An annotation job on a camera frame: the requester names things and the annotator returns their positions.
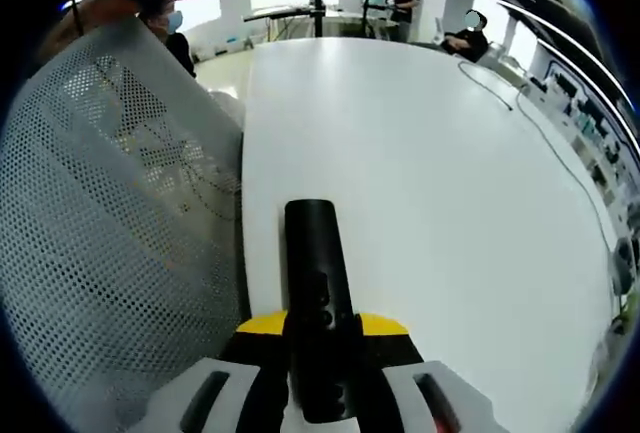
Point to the background workbench shelves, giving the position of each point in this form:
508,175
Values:
595,123

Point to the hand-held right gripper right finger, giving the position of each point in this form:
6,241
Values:
400,393

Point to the black remote control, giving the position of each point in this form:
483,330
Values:
312,243

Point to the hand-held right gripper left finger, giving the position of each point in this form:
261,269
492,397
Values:
220,398

